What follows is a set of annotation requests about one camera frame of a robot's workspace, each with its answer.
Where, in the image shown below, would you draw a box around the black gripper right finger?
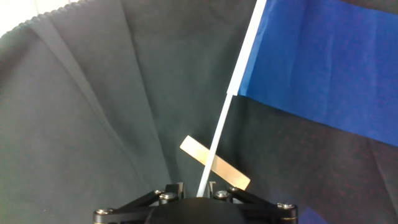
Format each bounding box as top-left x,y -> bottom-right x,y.
207,182 -> 299,224

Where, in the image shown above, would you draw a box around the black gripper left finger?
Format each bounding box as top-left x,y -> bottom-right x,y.
93,182 -> 185,224

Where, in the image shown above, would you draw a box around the blue flag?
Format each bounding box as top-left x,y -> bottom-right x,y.
195,0 -> 398,198

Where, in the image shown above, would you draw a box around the blue mountain print sheet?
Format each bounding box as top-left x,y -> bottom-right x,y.
298,207 -> 330,224

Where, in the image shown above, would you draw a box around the small wooden block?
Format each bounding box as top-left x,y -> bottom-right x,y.
179,134 -> 251,191

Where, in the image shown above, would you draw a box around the black cloth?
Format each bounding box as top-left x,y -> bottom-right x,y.
0,0 -> 398,224

